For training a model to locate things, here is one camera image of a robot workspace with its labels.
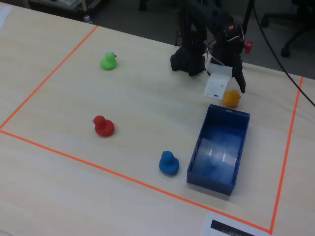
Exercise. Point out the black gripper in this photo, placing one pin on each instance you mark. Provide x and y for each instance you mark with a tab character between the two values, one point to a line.
236	66

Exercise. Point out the yellow rubber duck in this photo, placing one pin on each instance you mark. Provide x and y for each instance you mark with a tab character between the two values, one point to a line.
231	98

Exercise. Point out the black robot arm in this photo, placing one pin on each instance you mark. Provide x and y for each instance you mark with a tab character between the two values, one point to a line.
192	49

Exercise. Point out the blue plastic box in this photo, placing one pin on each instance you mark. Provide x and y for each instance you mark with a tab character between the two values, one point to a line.
216	152

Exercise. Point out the blue rubber duck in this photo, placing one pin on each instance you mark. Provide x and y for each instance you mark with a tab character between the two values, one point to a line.
169	164

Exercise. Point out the green rubber duck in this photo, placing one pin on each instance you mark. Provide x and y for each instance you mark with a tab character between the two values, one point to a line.
108	62

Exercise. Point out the red rubber duck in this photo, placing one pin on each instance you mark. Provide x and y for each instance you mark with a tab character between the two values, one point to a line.
104	127

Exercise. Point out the black office chair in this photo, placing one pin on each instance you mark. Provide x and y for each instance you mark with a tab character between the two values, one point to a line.
285	51

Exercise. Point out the black stand pole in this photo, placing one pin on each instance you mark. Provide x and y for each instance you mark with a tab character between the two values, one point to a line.
248	12

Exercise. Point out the orange tape strip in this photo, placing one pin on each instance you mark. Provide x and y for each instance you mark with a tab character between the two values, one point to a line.
123	175
286	152
49	76

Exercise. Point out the white paper with black bar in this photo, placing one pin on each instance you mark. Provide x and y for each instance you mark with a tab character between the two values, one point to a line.
214	227

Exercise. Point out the clear plastic bottle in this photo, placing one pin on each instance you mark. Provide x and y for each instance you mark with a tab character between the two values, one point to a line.
88	19

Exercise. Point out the cluttered shelf cart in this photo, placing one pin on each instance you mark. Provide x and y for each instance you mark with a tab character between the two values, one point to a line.
61	5

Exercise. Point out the white camera housing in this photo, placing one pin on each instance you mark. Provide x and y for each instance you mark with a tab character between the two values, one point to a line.
216	83

